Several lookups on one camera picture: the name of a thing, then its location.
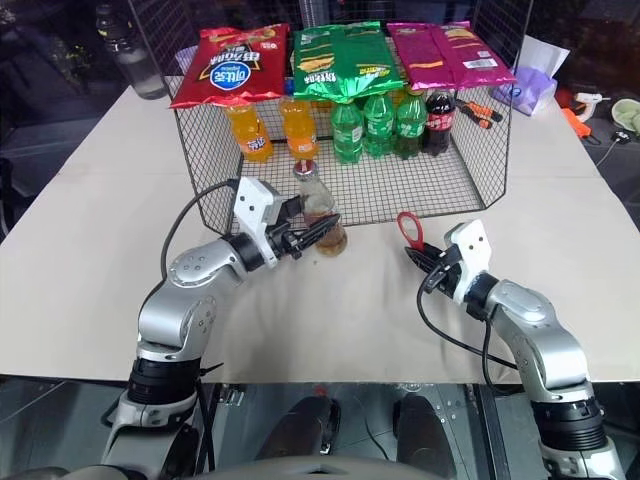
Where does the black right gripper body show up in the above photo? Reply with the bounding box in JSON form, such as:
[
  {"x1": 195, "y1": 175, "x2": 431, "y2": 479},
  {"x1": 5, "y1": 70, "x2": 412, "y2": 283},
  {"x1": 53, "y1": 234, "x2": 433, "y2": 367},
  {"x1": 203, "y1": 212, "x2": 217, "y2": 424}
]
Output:
[{"x1": 423, "y1": 244, "x2": 464, "y2": 296}]

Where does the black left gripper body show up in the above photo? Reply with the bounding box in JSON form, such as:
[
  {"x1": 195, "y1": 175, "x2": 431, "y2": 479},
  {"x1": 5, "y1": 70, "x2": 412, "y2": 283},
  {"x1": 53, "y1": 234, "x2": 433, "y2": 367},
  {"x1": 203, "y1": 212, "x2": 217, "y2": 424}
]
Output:
[{"x1": 266, "y1": 198, "x2": 305, "y2": 261}]

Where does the red bottle opener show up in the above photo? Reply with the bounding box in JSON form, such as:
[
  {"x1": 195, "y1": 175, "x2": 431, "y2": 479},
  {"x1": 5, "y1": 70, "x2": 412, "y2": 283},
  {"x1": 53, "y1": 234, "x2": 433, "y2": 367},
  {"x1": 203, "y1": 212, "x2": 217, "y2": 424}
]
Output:
[{"x1": 396, "y1": 210, "x2": 427, "y2": 252}]

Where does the clear glass bottle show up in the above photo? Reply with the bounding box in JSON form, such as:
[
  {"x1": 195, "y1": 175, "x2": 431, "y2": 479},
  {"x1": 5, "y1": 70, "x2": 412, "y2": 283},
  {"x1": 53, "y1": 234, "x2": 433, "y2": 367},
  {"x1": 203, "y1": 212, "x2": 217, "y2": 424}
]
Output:
[{"x1": 292, "y1": 160, "x2": 349, "y2": 258}]

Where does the orange soda bottle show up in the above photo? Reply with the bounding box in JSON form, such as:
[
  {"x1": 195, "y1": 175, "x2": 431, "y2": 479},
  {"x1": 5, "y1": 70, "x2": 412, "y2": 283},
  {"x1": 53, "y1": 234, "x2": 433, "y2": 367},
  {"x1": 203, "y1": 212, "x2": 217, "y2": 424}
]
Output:
[
  {"x1": 224, "y1": 96, "x2": 275, "y2": 164},
  {"x1": 278, "y1": 97, "x2": 322, "y2": 162}
]

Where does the green soda bottle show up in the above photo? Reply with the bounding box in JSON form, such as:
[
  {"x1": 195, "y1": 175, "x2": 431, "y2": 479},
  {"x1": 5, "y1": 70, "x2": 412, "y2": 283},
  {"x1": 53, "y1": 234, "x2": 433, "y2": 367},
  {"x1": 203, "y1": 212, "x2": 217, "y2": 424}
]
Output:
[
  {"x1": 363, "y1": 91, "x2": 399, "y2": 159},
  {"x1": 395, "y1": 89, "x2": 429, "y2": 161},
  {"x1": 330, "y1": 98, "x2": 367, "y2": 165}
]

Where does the dark cola bottle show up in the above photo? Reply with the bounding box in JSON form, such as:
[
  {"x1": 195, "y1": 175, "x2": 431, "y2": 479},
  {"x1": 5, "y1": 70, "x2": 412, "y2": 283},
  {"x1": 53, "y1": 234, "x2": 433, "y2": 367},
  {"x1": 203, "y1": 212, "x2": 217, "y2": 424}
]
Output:
[{"x1": 422, "y1": 90, "x2": 458, "y2": 156}]

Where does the clear plastic water bottle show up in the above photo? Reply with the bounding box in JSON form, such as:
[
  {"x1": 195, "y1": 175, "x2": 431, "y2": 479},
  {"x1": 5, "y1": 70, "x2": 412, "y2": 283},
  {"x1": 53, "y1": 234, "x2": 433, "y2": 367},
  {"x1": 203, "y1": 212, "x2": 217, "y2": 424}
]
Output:
[{"x1": 94, "y1": 4, "x2": 167, "y2": 101}]

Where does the beige table cover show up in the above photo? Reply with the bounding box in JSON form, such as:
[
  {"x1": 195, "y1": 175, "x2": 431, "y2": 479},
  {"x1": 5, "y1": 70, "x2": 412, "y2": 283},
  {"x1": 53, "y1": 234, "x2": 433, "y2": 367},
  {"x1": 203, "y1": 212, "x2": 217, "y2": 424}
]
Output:
[{"x1": 0, "y1": 74, "x2": 640, "y2": 387}]

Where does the red chips bag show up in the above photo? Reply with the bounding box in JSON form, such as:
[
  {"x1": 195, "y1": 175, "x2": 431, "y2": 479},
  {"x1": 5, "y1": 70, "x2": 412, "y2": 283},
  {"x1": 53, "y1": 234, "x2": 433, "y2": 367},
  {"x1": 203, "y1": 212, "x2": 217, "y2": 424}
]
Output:
[{"x1": 168, "y1": 22, "x2": 292, "y2": 111}]

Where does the orange black hand tool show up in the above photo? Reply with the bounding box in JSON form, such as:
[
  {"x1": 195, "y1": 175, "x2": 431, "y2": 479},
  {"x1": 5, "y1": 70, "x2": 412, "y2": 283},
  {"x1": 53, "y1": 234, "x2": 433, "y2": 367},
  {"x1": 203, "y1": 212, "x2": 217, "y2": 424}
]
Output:
[{"x1": 456, "y1": 96, "x2": 504, "y2": 130}]

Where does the green chips bag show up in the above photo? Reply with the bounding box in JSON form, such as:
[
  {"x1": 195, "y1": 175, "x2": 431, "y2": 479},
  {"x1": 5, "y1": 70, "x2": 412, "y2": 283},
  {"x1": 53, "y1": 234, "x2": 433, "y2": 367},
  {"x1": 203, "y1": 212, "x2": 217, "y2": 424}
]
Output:
[{"x1": 291, "y1": 23, "x2": 409, "y2": 104}]

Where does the orange flat object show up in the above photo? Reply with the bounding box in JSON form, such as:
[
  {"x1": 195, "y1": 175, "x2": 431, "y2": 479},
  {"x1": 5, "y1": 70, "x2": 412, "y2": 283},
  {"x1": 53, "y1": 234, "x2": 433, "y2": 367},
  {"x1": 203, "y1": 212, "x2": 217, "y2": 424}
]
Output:
[{"x1": 561, "y1": 106, "x2": 592, "y2": 138}]

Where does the purple tissue pack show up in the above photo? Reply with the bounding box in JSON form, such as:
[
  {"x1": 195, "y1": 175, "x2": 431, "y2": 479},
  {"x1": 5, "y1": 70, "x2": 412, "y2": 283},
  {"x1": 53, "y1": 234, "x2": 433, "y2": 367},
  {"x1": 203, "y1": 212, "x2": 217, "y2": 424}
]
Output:
[{"x1": 491, "y1": 64, "x2": 559, "y2": 118}]

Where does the magenta chips bag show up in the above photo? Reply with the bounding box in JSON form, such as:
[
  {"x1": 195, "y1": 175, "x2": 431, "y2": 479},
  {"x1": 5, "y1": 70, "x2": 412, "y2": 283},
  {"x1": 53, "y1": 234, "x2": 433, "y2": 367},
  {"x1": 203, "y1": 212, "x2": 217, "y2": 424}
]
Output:
[{"x1": 385, "y1": 20, "x2": 518, "y2": 93}]

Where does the white glue gun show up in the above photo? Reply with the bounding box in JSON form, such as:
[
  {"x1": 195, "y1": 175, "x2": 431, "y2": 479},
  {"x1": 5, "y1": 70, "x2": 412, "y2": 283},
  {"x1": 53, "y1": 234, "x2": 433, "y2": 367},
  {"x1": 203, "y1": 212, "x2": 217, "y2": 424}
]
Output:
[{"x1": 573, "y1": 91, "x2": 612, "y2": 122}]

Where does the grey robot torso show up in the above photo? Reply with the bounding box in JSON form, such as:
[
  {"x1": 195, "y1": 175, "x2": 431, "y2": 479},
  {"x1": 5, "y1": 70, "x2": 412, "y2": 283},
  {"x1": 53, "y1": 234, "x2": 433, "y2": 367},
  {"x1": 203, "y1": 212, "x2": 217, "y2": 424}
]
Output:
[{"x1": 0, "y1": 458, "x2": 640, "y2": 480}]

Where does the pale green cloth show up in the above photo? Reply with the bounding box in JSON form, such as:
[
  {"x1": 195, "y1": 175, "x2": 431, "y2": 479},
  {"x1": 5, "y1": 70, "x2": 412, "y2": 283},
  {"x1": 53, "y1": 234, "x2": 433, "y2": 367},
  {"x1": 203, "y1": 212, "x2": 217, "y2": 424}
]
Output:
[{"x1": 611, "y1": 98, "x2": 640, "y2": 134}]

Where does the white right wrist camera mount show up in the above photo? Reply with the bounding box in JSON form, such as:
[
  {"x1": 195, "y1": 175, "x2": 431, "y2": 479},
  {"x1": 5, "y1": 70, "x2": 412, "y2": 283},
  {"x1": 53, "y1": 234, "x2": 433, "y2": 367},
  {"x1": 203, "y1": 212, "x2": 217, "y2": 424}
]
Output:
[{"x1": 441, "y1": 218, "x2": 495, "y2": 305}]

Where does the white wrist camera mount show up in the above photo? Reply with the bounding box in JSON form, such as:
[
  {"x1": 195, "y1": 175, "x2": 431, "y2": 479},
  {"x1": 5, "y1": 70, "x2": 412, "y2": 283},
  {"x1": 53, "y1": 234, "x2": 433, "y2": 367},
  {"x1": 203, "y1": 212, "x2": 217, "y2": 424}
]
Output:
[
  {"x1": 441, "y1": 218, "x2": 495, "y2": 305},
  {"x1": 231, "y1": 176, "x2": 285, "y2": 267}
]

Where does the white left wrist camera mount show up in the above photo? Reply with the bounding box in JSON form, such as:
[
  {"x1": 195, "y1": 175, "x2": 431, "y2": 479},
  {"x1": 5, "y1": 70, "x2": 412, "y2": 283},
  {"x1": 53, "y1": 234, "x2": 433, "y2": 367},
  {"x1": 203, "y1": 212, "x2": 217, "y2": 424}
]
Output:
[{"x1": 231, "y1": 176, "x2": 285, "y2": 267}]

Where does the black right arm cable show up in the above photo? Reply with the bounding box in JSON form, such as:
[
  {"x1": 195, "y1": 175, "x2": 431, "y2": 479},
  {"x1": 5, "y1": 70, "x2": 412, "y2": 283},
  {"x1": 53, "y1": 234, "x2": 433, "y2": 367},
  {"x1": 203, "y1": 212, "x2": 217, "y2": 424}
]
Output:
[{"x1": 416, "y1": 252, "x2": 521, "y2": 397}]

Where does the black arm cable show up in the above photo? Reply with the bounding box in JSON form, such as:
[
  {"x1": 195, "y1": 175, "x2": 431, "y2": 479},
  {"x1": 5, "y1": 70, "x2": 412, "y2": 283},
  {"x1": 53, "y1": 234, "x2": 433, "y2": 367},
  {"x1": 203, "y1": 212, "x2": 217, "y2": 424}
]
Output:
[
  {"x1": 160, "y1": 179, "x2": 239, "y2": 284},
  {"x1": 416, "y1": 252, "x2": 521, "y2": 397}
]

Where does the black wire mesh rack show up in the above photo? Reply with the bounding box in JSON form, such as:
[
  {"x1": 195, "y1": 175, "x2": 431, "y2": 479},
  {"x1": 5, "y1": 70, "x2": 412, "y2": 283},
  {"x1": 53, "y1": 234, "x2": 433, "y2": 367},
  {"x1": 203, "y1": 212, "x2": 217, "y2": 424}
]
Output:
[{"x1": 163, "y1": 63, "x2": 514, "y2": 234}]

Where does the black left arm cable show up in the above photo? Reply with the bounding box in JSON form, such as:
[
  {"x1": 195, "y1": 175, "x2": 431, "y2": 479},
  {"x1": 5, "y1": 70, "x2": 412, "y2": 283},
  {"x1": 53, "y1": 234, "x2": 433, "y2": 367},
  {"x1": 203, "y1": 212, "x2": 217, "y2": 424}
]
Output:
[{"x1": 160, "y1": 179, "x2": 239, "y2": 284}]

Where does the black plug with cable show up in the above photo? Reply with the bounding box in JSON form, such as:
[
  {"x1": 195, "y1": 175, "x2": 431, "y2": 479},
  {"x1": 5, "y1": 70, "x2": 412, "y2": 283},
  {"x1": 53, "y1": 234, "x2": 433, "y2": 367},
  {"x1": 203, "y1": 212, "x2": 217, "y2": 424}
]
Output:
[{"x1": 593, "y1": 130, "x2": 632, "y2": 167}]

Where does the black wire grid panel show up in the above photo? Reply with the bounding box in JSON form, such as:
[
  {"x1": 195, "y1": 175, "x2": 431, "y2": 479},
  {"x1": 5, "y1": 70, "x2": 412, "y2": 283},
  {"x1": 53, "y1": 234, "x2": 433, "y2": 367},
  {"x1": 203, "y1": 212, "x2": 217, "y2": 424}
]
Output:
[{"x1": 473, "y1": 0, "x2": 532, "y2": 69}]

